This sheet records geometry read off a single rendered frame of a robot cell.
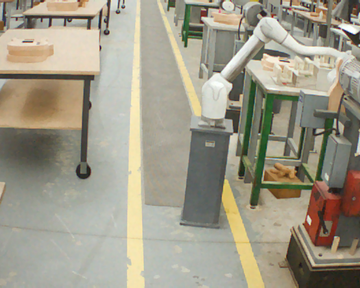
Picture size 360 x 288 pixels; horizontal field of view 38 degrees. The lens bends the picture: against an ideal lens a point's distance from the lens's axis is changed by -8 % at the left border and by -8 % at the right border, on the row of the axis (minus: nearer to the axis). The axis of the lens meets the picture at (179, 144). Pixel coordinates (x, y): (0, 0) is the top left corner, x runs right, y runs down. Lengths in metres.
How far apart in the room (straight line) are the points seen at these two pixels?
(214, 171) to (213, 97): 0.49
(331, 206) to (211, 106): 1.08
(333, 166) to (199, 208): 1.16
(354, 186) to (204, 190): 1.21
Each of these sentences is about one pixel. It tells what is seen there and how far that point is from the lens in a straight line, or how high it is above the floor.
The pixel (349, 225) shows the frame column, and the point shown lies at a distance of 3.20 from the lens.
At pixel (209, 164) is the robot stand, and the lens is 3.65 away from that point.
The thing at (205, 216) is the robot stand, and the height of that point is 0.08.
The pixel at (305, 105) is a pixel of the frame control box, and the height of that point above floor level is 1.05.
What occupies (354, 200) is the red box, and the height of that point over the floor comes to 0.66.
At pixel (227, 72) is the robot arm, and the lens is 3.76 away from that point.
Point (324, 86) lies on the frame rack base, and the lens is 4.10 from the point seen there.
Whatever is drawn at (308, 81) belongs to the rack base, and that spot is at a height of 0.99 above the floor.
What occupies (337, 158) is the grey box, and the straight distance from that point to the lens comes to 3.00.
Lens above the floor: 1.82
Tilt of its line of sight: 20 degrees down
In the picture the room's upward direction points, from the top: 6 degrees clockwise
